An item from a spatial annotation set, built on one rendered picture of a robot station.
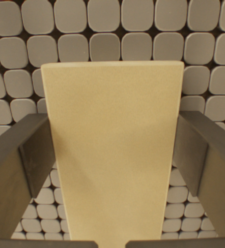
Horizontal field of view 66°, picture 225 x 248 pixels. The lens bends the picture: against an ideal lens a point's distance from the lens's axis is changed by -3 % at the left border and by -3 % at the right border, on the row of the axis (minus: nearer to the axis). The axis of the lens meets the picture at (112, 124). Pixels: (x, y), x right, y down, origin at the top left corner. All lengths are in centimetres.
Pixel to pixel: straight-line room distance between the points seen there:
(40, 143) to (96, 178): 8
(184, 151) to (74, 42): 14
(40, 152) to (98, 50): 11
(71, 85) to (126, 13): 8
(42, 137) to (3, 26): 11
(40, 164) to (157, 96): 12
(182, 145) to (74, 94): 11
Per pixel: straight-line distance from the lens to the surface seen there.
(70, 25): 18
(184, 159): 17
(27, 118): 19
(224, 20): 21
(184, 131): 17
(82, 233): 28
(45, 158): 18
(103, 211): 24
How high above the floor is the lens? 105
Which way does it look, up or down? 67 degrees down
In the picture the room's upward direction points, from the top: 179 degrees counter-clockwise
